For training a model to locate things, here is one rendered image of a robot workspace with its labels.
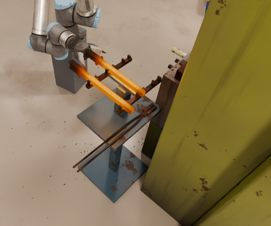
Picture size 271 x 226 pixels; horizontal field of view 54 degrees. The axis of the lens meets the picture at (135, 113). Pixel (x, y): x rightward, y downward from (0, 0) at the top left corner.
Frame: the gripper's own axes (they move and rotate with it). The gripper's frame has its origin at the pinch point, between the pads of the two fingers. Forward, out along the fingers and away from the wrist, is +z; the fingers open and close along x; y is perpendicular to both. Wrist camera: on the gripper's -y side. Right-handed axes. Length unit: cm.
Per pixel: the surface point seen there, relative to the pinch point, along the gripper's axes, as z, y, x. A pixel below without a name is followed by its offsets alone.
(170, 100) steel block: 36, 25, -27
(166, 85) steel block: 30.7, 15.8, -26.7
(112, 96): 24.4, -0.8, 12.9
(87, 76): 7.5, -0.8, 12.8
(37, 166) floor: -22, 101, 41
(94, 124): 17.0, 26.4, 17.2
